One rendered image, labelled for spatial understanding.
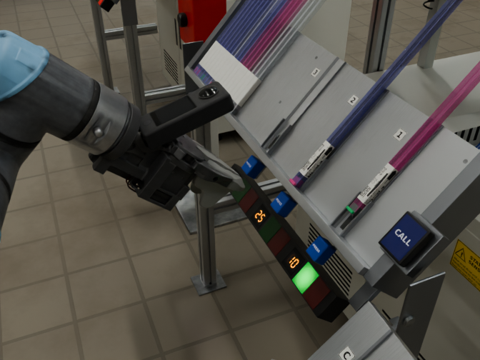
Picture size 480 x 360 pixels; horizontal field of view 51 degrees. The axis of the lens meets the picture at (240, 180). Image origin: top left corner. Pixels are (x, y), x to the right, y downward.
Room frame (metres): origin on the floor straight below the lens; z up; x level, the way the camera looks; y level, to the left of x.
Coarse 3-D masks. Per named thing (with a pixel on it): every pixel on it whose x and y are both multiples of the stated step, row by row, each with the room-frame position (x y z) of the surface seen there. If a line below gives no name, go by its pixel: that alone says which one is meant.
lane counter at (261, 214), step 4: (260, 208) 0.64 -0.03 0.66; (264, 208) 0.63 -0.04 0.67; (256, 212) 0.64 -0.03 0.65; (260, 212) 0.63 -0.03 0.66; (264, 212) 0.63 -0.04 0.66; (268, 212) 0.62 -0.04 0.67; (252, 216) 0.64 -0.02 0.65; (256, 216) 0.63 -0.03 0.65; (260, 216) 0.63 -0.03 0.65; (264, 216) 0.62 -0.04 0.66; (268, 216) 0.62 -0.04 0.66; (252, 220) 0.63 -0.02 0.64; (256, 220) 0.62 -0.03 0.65; (260, 220) 0.62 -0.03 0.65; (264, 220) 0.62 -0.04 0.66; (256, 224) 0.62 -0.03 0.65; (260, 224) 0.61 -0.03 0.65
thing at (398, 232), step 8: (408, 216) 0.44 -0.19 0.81; (400, 224) 0.44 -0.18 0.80; (408, 224) 0.43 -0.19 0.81; (416, 224) 0.43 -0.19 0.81; (392, 232) 0.43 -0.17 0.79; (400, 232) 0.43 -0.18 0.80; (408, 232) 0.42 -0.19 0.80; (416, 232) 0.42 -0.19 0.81; (424, 232) 0.41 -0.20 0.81; (384, 240) 0.43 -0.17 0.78; (392, 240) 0.43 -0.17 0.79; (400, 240) 0.42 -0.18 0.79; (408, 240) 0.42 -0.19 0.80; (416, 240) 0.41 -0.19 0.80; (392, 248) 0.42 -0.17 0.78; (400, 248) 0.41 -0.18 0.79; (408, 248) 0.41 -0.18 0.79; (400, 256) 0.40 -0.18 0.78
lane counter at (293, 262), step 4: (292, 252) 0.54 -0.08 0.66; (296, 252) 0.53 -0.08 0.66; (288, 256) 0.54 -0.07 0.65; (292, 256) 0.53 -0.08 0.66; (296, 256) 0.53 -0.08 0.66; (300, 256) 0.53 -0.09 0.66; (284, 260) 0.53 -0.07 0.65; (288, 260) 0.53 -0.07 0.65; (292, 260) 0.53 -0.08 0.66; (296, 260) 0.52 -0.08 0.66; (300, 260) 0.52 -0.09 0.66; (304, 260) 0.52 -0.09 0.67; (284, 264) 0.53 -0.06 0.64; (288, 264) 0.53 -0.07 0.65; (292, 264) 0.52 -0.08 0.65; (296, 264) 0.52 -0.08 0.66; (300, 264) 0.51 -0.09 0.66; (288, 268) 0.52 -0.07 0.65; (292, 268) 0.52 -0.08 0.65; (296, 268) 0.51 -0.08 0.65; (292, 272) 0.51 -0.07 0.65
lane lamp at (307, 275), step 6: (306, 264) 0.51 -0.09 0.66; (300, 270) 0.51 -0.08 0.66; (306, 270) 0.50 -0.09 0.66; (312, 270) 0.50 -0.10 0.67; (294, 276) 0.50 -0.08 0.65; (300, 276) 0.50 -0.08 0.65; (306, 276) 0.49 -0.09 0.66; (312, 276) 0.49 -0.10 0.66; (294, 282) 0.50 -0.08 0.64; (300, 282) 0.49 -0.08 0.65; (306, 282) 0.49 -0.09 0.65; (312, 282) 0.48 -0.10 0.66; (300, 288) 0.48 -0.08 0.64; (306, 288) 0.48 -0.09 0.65
